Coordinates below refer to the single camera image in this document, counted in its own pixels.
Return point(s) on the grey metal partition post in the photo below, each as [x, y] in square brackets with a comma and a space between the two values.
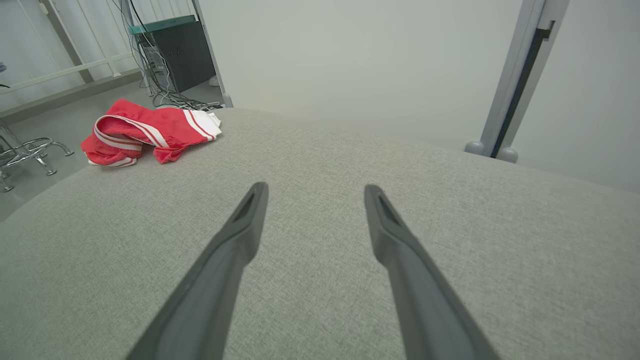
[520, 60]

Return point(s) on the white metal railing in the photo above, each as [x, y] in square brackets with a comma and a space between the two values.
[60, 74]

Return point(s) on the grey partition end post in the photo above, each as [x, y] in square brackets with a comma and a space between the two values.
[212, 60]

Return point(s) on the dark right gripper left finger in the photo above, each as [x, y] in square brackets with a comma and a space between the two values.
[210, 290]

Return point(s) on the grey cylindrical post foot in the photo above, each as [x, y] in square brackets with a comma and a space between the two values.
[507, 155]
[474, 148]

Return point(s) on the red Bulls 23 jersey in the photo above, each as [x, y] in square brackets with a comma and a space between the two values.
[170, 130]

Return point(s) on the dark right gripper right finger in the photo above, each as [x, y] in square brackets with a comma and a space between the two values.
[425, 300]

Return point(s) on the chrome stool base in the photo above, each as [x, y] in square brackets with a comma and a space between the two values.
[30, 150]

